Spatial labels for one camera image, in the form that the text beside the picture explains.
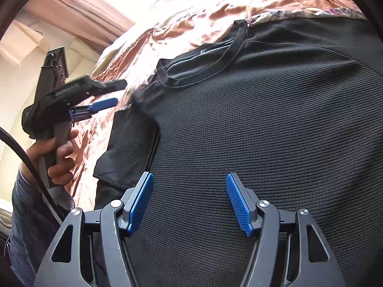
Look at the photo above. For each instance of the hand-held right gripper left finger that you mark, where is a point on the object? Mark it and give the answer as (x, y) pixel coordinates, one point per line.
(140, 203)

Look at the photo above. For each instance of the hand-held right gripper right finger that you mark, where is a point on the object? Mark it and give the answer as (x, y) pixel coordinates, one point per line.
(239, 206)

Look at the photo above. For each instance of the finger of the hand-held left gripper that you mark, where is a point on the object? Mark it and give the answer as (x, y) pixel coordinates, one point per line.
(113, 85)
(103, 104)

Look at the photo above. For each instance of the black knit t-shirt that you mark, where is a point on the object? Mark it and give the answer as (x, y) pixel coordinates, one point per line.
(239, 110)

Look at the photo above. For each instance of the person's left forearm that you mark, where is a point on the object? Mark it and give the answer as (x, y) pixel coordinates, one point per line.
(30, 224)

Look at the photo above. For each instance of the person's left hand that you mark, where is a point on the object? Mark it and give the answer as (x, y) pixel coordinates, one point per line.
(64, 158)

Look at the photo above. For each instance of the cream padded headboard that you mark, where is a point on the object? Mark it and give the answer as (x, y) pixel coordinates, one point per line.
(79, 59)

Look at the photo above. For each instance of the beige hanging cloth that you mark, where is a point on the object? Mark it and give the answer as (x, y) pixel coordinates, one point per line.
(21, 44)

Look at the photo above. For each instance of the pink curtain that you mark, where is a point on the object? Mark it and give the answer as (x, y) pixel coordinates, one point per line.
(74, 12)

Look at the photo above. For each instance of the brown blanket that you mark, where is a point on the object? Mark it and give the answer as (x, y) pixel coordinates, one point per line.
(185, 21)

